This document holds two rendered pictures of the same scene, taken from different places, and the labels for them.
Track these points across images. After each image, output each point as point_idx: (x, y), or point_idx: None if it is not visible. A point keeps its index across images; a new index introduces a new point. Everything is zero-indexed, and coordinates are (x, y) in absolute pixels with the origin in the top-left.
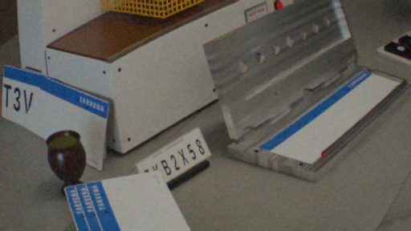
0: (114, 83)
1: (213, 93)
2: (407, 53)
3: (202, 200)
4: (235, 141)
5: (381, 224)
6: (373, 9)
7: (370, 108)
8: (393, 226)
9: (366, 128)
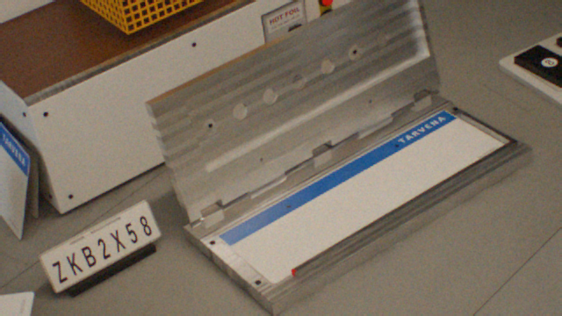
0: (39, 132)
1: (210, 129)
2: (558, 74)
3: (119, 312)
4: (190, 224)
5: None
6: None
7: (416, 192)
8: None
9: (389, 233)
